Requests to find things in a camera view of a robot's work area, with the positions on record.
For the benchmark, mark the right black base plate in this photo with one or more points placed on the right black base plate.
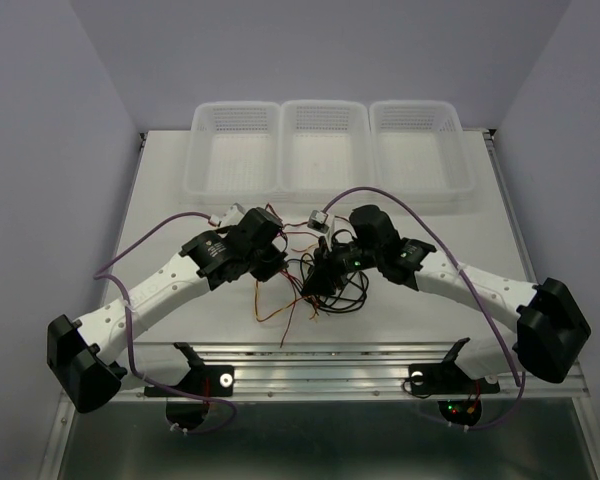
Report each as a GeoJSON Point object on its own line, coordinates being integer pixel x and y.
{"type": "Point", "coordinates": [425, 379]}

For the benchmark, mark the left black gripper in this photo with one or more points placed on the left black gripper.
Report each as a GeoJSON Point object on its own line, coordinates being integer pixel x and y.
{"type": "Point", "coordinates": [274, 265]}

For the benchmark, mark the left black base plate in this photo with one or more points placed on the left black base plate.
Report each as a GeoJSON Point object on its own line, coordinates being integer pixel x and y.
{"type": "Point", "coordinates": [213, 381]}

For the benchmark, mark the right white plastic basket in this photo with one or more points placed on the right white plastic basket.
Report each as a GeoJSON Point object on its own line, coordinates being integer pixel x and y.
{"type": "Point", "coordinates": [420, 151]}

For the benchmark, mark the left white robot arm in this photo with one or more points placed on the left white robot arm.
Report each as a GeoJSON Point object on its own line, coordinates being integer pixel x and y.
{"type": "Point", "coordinates": [83, 353]}

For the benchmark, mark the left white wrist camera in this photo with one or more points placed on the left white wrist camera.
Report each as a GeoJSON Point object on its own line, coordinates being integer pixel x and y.
{"type": "Point", "coordinates": [232, 216]}

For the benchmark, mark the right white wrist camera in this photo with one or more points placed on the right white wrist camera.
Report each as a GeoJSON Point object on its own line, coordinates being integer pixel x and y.
{"type": "Point", "coordinates": [321, 222]}

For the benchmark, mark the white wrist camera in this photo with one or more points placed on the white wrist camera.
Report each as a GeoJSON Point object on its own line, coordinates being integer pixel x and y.
{"type": "Point", "coordinates": [321, 222]}
{"type": "Point", "coordinates": [232, 216]}

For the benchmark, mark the white plastic basket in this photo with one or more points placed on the white plastic basket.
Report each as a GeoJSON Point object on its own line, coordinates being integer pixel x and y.
{"type": "Point", "coordinates": [232, 153]}
{"type": "Point", "coordinates": [420, 151]}
{"type": "Point", "coordinates": [324, 148]}

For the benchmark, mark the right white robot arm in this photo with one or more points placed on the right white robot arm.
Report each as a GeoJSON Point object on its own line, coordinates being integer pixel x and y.
{"type": "Point", "coordinates": [537, 327]}

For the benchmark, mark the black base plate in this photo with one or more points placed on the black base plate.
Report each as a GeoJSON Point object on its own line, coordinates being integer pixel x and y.
{"type": "Point", "coordinates": [425, 379]}
{"type": "Point", "coordinates": [213, 381]}

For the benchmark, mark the middle white plastic basket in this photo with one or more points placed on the middle white plastic basket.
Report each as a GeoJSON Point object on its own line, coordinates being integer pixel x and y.
{"type": "Point", "coordinates": [324, 148]}

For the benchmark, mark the left white plastic basket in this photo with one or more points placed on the left white plastic basket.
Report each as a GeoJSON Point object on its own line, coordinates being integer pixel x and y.
{"type": "Point", "coordinates": [232, 153]}

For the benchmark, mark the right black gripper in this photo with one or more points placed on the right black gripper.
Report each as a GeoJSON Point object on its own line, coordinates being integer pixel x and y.
{"type": "Point", "coordinates": [321, 276]}

